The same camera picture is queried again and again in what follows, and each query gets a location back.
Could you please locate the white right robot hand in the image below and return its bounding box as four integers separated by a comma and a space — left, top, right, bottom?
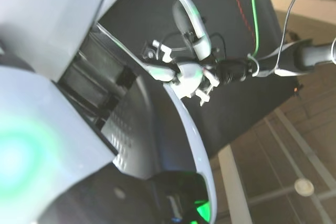
0, 0, 211, 224

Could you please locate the round beige floor cap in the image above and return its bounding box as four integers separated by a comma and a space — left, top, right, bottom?
293, 178, 315, 198

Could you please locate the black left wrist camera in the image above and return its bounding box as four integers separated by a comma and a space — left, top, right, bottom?
141, 39, 174, 63

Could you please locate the green cable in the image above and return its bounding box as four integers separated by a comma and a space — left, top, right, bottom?
246, 0, 260, 57

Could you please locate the thin grey cable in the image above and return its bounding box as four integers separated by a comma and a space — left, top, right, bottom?
274, 0, 316, 75

